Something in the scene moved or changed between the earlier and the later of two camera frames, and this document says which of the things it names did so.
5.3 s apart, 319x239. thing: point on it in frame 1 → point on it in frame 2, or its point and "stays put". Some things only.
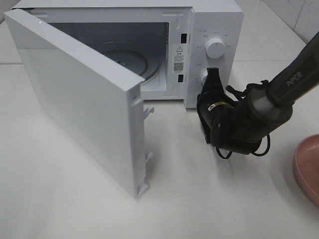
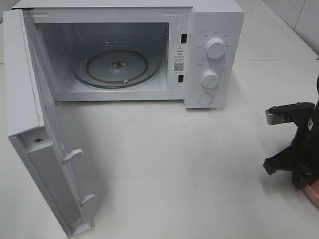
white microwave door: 98,102 → 34,124
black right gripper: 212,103 → 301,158
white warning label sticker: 179,59 stays put
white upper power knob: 215,48 stays put
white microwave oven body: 171,45 stays put
